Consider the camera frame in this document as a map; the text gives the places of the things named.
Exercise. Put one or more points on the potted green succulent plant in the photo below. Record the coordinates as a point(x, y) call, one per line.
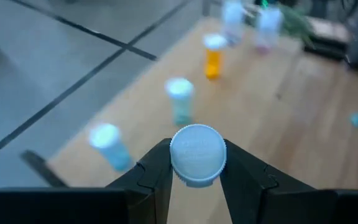
point(294, 21)

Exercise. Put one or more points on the clear bottle pink pills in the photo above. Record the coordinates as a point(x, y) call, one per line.
point(269, 28)

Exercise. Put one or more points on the wooden shelf with black legs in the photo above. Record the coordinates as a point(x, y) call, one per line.
point(148, 124)

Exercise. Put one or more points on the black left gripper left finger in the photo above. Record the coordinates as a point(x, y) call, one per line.
point(149, 193)

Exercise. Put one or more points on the clear bottle grey pills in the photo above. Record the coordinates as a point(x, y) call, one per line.
point(232, 21)

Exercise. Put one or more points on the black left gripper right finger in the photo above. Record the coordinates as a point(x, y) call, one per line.
point(253, 196)

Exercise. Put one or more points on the orange medicine bottle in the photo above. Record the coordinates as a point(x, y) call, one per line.
point(213, 56)

